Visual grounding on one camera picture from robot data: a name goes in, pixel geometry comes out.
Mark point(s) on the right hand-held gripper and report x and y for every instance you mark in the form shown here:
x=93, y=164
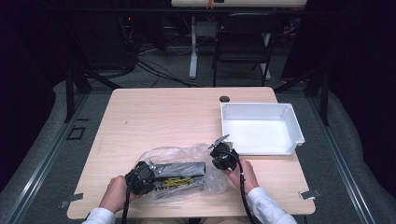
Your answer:
x=225, y=158

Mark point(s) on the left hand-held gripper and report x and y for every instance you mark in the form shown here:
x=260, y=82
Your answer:
x=141, y=180

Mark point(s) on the dark roll with yellow label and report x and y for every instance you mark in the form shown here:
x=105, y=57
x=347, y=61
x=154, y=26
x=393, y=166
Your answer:
x=180, y=170

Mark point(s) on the clear plastic bag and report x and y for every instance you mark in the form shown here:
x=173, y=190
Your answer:
x=174, y=154

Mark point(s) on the person's left hand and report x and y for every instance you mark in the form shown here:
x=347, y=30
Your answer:
x=116, y=194

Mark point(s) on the person's right hand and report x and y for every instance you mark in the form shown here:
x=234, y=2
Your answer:
x=249, y=177

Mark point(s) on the white plastic bin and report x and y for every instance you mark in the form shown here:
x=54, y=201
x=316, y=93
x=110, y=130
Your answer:
x=258, y=133

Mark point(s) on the black table grommet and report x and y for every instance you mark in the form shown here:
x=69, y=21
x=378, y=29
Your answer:
x=224, y=99

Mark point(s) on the grey tape piece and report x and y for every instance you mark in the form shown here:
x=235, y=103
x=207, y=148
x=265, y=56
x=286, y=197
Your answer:
x=309, y=194
x=73, y=198

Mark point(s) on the white desk leg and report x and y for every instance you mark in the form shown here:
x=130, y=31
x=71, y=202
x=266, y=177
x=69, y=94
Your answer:
x=193, y=56
x=267, y=65

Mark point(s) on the black metal stand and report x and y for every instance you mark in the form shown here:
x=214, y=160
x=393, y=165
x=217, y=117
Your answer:
x=69, y=93
x=325, y=99

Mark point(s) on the black chair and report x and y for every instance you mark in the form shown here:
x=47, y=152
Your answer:
x=243, y=37

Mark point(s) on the orange object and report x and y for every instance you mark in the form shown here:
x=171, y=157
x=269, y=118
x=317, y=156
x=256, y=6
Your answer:
x=210, y=4

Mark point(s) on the metal floor rail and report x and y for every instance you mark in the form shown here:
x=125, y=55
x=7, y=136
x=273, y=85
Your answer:
x=345, y=168
x=40, y=168

